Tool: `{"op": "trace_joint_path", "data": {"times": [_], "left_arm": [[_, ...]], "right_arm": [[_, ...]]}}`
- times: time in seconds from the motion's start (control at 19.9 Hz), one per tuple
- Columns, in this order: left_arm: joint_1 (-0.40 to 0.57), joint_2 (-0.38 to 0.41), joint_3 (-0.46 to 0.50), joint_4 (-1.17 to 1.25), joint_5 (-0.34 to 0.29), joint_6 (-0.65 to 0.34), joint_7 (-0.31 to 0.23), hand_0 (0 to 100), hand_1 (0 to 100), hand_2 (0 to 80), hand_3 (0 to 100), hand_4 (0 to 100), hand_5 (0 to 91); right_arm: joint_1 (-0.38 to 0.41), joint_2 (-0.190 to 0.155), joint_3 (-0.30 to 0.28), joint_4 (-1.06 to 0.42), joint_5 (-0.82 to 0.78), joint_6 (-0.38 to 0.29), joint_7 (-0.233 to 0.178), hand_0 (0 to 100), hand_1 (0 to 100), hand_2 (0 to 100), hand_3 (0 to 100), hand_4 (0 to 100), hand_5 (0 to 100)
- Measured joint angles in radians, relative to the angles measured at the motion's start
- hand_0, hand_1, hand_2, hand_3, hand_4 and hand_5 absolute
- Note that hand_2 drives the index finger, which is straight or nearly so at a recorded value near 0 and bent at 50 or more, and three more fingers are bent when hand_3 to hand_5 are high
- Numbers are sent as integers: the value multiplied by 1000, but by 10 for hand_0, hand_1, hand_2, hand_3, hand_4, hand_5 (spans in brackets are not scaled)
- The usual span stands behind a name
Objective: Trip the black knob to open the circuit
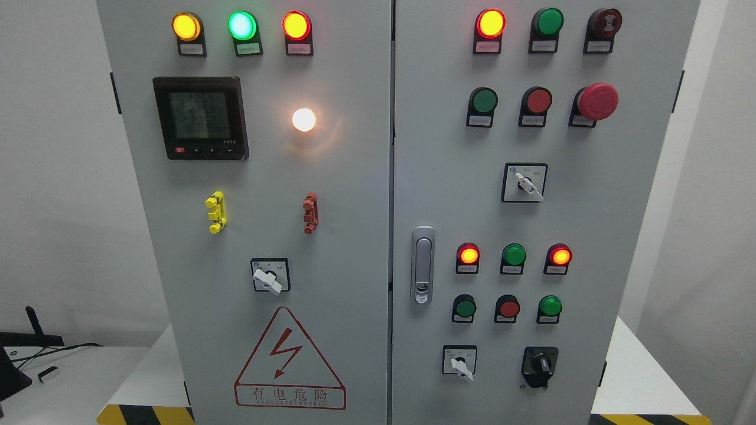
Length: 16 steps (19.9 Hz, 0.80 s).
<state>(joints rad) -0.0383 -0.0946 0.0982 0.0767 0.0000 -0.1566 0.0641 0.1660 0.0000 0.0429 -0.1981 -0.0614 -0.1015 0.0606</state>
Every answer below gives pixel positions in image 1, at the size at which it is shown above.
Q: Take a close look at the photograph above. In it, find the white glowing lamp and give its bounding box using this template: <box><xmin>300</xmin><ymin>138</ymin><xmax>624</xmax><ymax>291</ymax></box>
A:
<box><xmin>292</xmin><ymin>107</ymin><xmax>318</xmax><ymax>132</ymax></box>

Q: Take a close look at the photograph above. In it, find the green indicator light top right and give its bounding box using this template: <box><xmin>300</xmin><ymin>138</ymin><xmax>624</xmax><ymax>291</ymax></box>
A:
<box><xmin>529</xmin><ymin>7</ymin><xmax>564</xmax><ymax>54</ymax></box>

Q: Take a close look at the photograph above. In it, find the white selector switch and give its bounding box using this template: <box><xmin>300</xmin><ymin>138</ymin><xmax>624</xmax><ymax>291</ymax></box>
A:
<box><xmin>442</xmin><ymin>345</ymin><xmax>477</xmax><ymax>382</ymax></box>
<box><xmin>501</xmin><ymin>162</ymin><xmax>548</xmax><ymax>202</ymax></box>

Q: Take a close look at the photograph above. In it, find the red push button lower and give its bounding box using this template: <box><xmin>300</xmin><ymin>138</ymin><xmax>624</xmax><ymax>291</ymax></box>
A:
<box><xmin>494</xmin><ymin>294</ymin><xmax>521</xmax><ymax>323</ymax></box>

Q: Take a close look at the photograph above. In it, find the black rotary knob switch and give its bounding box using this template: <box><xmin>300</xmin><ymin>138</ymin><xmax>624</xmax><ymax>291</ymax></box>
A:
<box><xmin>521</xmin><ymin>346</ymin><xmax>559</xmax><ymax>389</ymax></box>

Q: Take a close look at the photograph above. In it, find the yellow indicator light top left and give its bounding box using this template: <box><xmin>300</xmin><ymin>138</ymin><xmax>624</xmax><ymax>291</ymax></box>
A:
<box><xmin>172</xmin><ymin>11</ymin><xmax>206</xmax><ymax>57</ymax></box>

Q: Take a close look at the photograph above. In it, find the green push button lower left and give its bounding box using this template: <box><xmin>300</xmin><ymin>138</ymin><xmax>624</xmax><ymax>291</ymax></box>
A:
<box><xmin>452</xmin><ymin>294</ymin><xmax>476</xmax><ymax>323</ymax></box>

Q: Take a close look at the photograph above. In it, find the green push button lower right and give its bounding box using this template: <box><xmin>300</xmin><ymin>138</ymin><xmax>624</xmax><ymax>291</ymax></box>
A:
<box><xmin>536</xmin><ymin>295</ymin><xmax>563</xmax><ymax>325</ymax></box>

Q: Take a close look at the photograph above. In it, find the yellow terminal block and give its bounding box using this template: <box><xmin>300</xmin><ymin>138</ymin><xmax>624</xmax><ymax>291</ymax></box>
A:
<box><xmin>205</xmin><ymin>191</ymin><xmax>227</xmax><ymax>234</ymax></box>

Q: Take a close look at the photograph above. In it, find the yellow black hazard tape left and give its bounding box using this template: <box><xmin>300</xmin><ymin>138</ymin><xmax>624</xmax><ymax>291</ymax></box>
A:
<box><xmin>96</xmin><ymin>404</ymin><xmax>195</xmax><ymax>424</ymax></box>

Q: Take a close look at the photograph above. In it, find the green push button upper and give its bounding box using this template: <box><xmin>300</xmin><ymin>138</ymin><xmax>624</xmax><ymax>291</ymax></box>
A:
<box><xmin>465</xmin><ymin>87</ymin><xmax>498</xmax><ymax>128</ymax></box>

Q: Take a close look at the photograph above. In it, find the green push button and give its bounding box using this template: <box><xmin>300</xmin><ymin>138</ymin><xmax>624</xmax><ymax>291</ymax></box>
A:
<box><xmin>536</xmin><ymin>295</ymin><xmax>563</xmax><ymax>325</ymax></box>
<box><xmin>465</xmin><ymin>87</ymin><xmax>498</xmax><ymax>128</ymax></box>
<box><xmin>452</xmin><ymin>294</ymin><xmax>476</xmax><ymax>323</ymax></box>

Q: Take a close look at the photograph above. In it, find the red indicator lower right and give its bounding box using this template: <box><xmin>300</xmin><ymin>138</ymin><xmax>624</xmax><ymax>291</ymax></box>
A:
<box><xmin>543</xmin><ymin>244</ymin><xmax>572</xmax><ymax>275</ymax></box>

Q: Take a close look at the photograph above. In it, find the white selector switch lower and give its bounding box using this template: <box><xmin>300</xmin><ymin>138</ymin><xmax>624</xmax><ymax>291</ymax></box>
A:
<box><xmin>442</xmin><ymin>345</ymin><xmax>477</xmax><ymax>382</ymax></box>

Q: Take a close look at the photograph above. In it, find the white selector switch upper right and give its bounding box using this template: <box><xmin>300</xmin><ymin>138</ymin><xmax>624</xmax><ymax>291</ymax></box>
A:
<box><xmin>501</xmin><ymin>162</ymin><xmax>548</xmax><ymax>202</ymax></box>

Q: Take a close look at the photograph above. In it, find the black cable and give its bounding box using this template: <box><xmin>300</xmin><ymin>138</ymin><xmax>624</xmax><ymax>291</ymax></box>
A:
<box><xmin>9</xmin><ymin>342</ymin><xmax>104</xmax><ymax>370</ymax></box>

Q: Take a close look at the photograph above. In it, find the small white black dongle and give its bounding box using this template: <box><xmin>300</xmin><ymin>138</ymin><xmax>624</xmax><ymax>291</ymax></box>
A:
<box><xmin>37</xmin><ymin>366</ymin><xmax>60</xmax><ymax>384</ymax></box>

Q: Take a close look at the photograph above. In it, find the yellow black hazard tape right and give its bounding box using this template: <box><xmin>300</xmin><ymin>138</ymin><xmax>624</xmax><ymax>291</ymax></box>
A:
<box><xmin>588</xmin><ymin>413</ymin><xmax>711</xmax><ymax>425</ymax></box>

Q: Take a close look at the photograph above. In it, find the red terminal block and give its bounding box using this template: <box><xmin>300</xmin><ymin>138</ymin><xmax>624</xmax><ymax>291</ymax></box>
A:
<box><xmin>302</xmin><ymin>192</ymin><xmax>319</xmax><ymax>235</ymax></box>

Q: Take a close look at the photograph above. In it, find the red push button upper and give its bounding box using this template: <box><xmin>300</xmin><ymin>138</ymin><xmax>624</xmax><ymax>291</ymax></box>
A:
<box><xmin>518</xmin><ymin>86</ymin><xmax>553</xmax><ymax>128</ymax></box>

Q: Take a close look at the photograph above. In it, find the red ring indicator light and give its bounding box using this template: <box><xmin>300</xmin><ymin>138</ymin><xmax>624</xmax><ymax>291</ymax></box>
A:
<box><xmin>282</xmin><ymin>10</ymin><xmax>313</xmax><ymax>56</ymax></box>

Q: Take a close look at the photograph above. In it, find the silver door handle lock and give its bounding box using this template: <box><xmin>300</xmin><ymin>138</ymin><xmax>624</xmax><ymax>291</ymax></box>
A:
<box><xmin>410</xmin><ymin>226</ymin><xmax>435</xmax><ymax>305</ymax></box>

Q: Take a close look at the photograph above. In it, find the green lit indicator light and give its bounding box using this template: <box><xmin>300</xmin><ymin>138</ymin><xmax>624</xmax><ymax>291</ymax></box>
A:
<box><xmin>227</xmin><ymin>10</ymin><xmax>263</xmax><ymax>57</ymax></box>

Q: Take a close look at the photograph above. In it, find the dark red buzzer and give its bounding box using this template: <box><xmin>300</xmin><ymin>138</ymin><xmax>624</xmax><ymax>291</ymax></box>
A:
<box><xmin>583</xmin><ymin>8</ymin><xmax>622</xmax><ymax>54</ymax></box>

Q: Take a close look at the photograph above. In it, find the red lit indicator lower left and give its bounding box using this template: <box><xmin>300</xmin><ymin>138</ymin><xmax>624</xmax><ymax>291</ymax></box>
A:
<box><xmin>455</xmin><ymin>242</ymin><xmax>480</xmax><ymax>274</ymax></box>

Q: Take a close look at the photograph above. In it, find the white selector switch left door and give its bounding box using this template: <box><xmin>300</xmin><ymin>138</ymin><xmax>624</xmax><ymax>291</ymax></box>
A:
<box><xmin>249</xmin><ymin>257</ymin><xmax>291</xmax><ymax>295</ymax></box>

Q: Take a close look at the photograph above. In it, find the red indicator light right door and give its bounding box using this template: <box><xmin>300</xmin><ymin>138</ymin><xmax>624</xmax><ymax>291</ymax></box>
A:
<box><xmin>473</xmin><ymin>8</ymin><xmax>507</xmax><ymax>54</ymax></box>

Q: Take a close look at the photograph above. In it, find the red push button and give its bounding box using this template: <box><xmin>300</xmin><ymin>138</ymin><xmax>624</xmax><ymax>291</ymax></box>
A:
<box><xmin>518</xmin><ymin>86</ymin><xmax>553</xmax><ymax>128</ymax></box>
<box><xmin>494</xmin><ymin>294</ymin><xmax>521</xmax><ymax>323</ymax></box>

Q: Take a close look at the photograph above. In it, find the red electrical warning sticker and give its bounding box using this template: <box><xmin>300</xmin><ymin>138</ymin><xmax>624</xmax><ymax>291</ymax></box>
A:
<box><xmin>234</xmin><ymin>306</ymin><xmax>347</xmax><ymax>410</ymax></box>

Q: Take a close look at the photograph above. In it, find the green indicator lower middle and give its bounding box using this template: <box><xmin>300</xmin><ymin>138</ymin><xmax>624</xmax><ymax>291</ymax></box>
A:
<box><xmin>499</xmin><ymin>244</ymin><xmax>527</xmax><ymax>275</ymax></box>

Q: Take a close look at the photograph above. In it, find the black device with antenna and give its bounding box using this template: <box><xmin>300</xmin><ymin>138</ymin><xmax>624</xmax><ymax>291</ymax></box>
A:
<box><xmin>0</xmin><ymin>306</ymin><xmax>66</xmax><ymax>402</ymax></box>

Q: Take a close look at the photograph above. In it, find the red emergency stop button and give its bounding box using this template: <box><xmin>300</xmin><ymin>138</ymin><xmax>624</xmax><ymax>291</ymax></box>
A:
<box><xmin>569</xmin><ymin>81</ymin><xmax>619</xmax><ymax>128</ymax></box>

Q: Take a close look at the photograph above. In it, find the yellow black hazard tape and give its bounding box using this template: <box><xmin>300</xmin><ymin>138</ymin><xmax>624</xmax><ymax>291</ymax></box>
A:
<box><xmin>96</xmin><ymin>404</ymin><xmax>195</xmax><ymax>424</ymax></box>
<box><xmin>588</xmin><ymin>413</ymin><xmax>711</xmax><ymax>425</ymax></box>

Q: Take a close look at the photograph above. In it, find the grey electrical control cabinet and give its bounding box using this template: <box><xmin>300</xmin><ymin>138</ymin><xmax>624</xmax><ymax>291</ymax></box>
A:
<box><xmin>97</xmin><ymin>1</ymin><xmax>700</xmax><ymax>424</ymax></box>

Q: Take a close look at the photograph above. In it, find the black digital power meter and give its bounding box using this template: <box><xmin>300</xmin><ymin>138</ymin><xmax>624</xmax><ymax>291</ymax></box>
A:
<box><xmin>153</xmin><ymin>76</ymin><xmax>249</xmax><ymax>161</ymax></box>

